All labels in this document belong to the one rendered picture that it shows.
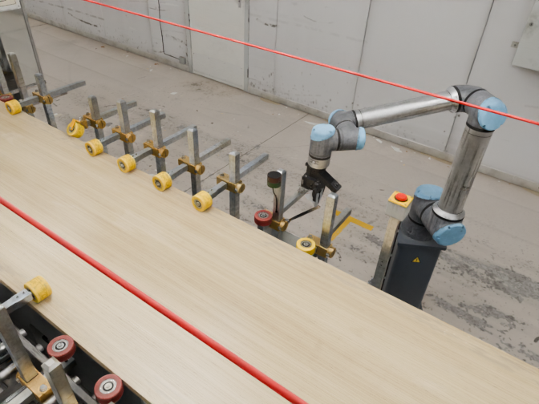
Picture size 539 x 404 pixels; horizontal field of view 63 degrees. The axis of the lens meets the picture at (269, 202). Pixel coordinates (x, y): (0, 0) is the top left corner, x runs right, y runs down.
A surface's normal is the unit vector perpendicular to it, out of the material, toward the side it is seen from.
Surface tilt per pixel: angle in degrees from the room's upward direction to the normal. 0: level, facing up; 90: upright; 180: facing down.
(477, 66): 90
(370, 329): 0
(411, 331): 0
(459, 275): 0
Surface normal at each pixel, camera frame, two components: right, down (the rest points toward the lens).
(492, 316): 0.04, -0.80
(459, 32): -0.58, 0.47
